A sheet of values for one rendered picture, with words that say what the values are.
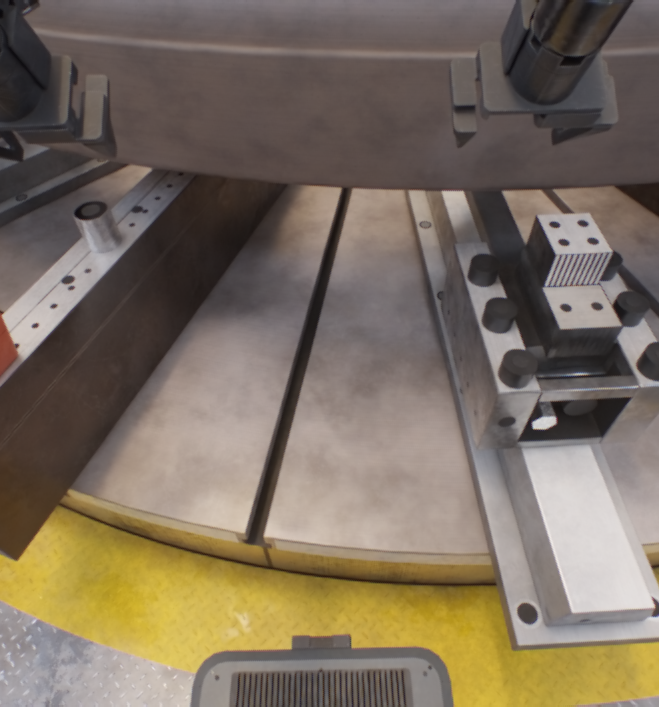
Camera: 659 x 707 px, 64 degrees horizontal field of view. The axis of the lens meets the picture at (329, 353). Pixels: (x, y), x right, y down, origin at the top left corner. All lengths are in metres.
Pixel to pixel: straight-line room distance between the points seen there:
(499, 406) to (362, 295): 0.75
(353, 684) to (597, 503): 0.61
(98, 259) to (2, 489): 0.54
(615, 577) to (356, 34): 1.09
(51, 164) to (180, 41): 1.37
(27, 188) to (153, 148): 1.20
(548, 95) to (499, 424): 0.74
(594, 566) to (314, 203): 1.50
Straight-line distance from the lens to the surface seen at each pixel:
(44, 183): 2.41
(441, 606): 1.55
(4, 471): 1.27
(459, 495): 1.32
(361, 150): 1.10
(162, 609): 1.60
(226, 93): 1.11
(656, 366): 1.13
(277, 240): 1.91
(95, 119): 0.54
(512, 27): 0.51
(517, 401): 1.06
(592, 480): 1.25
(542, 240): 1.13
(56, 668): 1.66
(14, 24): 0.53
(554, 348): 1.09
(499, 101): 0.50
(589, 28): 0.45
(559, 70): 0.48
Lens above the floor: 1.48
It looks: 50 degrees down
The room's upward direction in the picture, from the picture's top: 2 degrees counter-clockwise
